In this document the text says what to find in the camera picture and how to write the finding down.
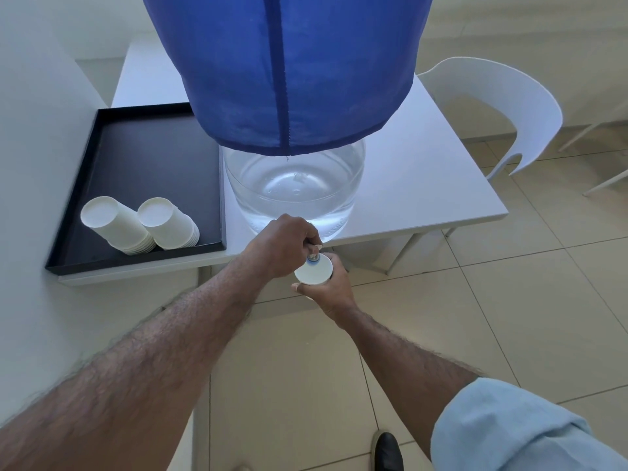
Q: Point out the stack of white paper cups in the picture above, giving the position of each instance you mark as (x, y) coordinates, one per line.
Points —
(169, 223)
(115, 225)

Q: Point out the person's right forearm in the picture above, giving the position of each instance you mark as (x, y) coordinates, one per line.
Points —
(402, 372)

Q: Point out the white chair legs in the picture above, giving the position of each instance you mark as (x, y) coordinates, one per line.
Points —
(606, 179)

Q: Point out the person's right hand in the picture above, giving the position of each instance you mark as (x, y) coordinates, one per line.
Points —
(338, 294)

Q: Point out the person's right thumb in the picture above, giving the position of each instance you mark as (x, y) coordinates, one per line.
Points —
(303, 288)

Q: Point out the light blue shirt sleeve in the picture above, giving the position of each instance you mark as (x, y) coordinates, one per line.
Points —
(515, 431)

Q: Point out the white paper cup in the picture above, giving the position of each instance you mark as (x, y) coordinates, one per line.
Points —
(314, 274)

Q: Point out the blue white dispenser tap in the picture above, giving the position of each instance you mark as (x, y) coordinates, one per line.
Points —
(312, 258)

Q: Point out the black tray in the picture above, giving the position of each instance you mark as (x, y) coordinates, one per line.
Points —
(157, 166)

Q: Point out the person's left forearm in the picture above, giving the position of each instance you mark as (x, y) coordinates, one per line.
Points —
(147, 367)

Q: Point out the clear water jug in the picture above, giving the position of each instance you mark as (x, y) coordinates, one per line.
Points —
(294, 191)

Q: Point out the white table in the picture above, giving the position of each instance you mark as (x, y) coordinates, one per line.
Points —
(422, 166)

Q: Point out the blue cloth jug cover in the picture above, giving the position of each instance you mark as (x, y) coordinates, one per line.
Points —
(294, 68)

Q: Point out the white plastic chair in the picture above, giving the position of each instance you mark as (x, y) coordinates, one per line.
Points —
(510, 102)

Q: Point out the person's left hand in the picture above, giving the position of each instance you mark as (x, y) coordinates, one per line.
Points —
(274, 245)

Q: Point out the black shoe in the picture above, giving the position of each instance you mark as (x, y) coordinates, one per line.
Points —
(387, 453)

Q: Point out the person's left fingers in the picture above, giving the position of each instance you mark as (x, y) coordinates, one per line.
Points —
(310, 236)

